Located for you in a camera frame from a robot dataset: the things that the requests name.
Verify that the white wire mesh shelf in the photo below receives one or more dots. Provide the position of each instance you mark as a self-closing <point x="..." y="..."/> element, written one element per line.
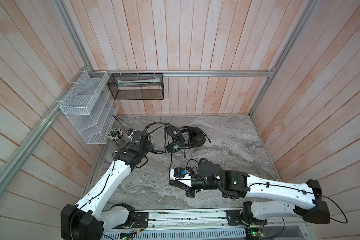
<point x="89" y="107"/>

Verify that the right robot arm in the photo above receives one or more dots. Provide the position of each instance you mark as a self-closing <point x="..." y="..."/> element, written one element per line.
<point x="282" y="199"/>

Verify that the clear cup of pencils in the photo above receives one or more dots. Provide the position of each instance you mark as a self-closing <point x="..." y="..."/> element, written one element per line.
<point x="117" y="137"/>

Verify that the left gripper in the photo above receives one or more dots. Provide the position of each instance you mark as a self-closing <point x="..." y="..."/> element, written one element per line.
<point x="150" y="146"/>

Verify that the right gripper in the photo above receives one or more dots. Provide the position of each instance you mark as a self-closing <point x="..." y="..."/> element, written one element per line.
<point x="189" y="191"/>

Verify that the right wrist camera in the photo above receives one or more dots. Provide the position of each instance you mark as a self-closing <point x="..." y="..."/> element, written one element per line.
<point x="181" y="174"/>

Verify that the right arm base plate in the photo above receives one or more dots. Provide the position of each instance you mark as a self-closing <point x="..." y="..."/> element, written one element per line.
<point x="235" y="216"/>

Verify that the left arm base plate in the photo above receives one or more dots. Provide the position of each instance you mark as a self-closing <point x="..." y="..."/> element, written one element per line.
<point x="136" y="221"/>

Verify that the black mesh wall basket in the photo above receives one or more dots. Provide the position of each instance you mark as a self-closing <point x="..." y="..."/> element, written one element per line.
<point x="136" y="86"/>

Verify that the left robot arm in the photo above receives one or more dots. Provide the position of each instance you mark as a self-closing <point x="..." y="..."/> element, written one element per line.
<point x="86" y="220"/>

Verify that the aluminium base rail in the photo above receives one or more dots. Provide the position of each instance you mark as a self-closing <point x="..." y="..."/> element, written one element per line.
<point x="182" y="219"/>

